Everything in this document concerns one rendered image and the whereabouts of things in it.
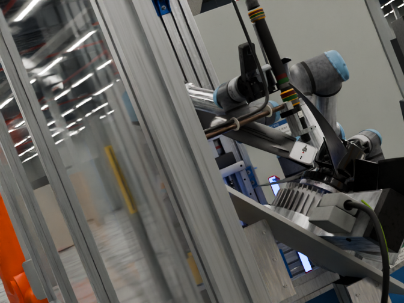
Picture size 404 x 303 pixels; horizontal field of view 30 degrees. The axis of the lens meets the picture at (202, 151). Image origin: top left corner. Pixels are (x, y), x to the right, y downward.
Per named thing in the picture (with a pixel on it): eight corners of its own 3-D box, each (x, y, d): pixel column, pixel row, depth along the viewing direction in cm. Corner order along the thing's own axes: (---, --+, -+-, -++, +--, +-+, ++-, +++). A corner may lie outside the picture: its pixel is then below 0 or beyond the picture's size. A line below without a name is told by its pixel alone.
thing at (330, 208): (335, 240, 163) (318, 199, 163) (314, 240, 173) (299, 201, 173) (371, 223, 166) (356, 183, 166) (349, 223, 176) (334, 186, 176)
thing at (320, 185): (357, 207, 194) (360, 199, 194) (312, 181, 191) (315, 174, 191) (332, 208, 207) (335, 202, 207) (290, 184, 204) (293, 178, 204)
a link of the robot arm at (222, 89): (237, 107, 241) (226, 82, 241) (254, 100, 231) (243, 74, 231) (217, 115, 237) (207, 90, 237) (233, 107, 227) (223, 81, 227)
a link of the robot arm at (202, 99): (168, 101, 275) (282, 130, 247) (148, 107, 267) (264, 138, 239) (168, 70, 271) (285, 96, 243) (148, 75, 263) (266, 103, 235)
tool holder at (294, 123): (305, 133, 203) (291, 100, 203) (284, 141, 207) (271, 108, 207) (320, 127, 210) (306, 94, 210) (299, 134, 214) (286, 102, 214)
